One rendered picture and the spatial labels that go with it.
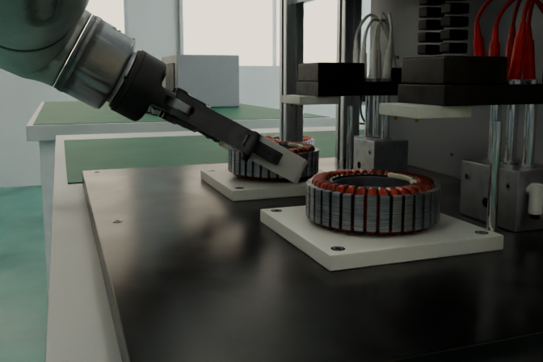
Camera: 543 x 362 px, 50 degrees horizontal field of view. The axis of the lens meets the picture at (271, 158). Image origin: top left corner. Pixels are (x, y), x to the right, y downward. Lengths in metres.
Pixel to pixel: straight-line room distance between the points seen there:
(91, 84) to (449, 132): 0.47
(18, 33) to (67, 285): 0.20
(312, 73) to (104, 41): 0.25
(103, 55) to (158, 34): 4.60
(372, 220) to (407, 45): 0.50
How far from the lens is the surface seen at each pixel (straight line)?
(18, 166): 5.21
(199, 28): 5.30
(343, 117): 0.95
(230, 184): 0.66
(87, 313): 0.42
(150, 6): 5.24
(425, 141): 0.87
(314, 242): 0.43
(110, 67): 0.62
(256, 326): 0.33
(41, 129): 2.00
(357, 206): 0.45
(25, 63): 0.62
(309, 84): 0.72
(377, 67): 0.78
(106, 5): 5.19
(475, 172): 0.58
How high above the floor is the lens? 0.90
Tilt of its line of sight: 8 degrees down
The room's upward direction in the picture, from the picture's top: straight up
